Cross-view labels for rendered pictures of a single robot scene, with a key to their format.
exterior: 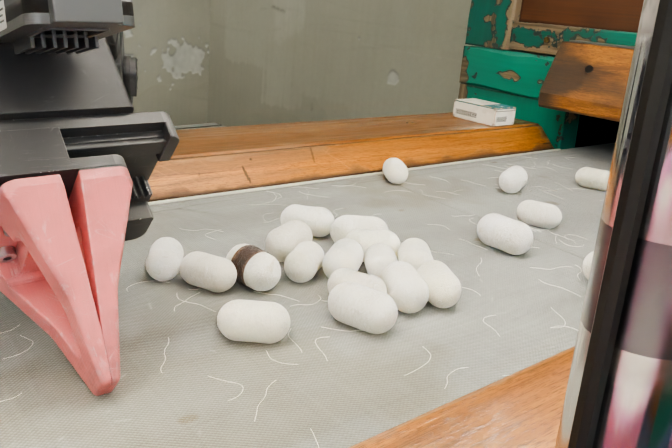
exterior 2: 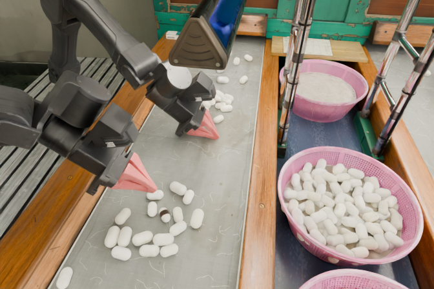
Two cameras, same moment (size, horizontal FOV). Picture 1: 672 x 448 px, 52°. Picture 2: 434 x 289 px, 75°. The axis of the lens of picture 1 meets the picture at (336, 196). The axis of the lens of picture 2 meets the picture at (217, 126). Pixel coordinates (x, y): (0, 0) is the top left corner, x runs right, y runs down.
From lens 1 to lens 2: 0.57 m
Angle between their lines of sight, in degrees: 42
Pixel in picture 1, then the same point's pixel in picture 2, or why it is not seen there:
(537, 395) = (263, 111)
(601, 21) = (196, 2)
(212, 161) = not seen: hidden behind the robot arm
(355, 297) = (227, 108)
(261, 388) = (230, 127)
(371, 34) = not seen: outside the picture
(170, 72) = not seen: outside the picture
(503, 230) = (224, 80)
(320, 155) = not seen: hidden behind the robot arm
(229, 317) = (217, 120)
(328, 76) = not seen: outside the picture
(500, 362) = (247, 106)
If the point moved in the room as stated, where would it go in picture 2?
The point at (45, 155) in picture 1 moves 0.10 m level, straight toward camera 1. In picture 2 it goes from (201, 113) to (241, 125)
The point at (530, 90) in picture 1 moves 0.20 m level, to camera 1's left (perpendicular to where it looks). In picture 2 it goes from (181, 23) to (136, 35)
